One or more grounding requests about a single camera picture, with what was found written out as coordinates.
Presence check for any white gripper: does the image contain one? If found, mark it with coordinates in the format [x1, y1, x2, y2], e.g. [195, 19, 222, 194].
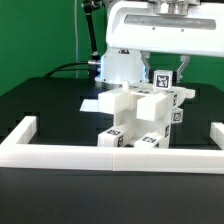
[106, 1, 224, 83]

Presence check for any white chair seat part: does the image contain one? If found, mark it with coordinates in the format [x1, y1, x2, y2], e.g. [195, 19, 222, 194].
[114, 92, 178, 148]

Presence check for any white chair back part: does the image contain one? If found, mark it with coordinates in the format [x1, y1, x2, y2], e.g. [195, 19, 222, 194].
[98, 83, 196, 121]

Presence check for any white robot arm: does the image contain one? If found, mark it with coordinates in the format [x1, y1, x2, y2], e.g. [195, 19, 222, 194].
[97, 0, 224, 84]

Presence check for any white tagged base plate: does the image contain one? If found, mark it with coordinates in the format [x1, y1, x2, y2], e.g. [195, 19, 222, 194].
[80, 99, 99, 112]

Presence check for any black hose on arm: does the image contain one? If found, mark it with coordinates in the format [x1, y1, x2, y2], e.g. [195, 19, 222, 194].
[81, 0, 102, 68]

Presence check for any black cable on table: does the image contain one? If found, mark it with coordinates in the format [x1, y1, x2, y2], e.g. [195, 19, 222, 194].
[43, 61, 90, 79]

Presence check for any white U-shaped fence frame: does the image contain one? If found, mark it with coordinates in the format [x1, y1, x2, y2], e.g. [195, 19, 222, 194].
[0, 116, 224, 174]

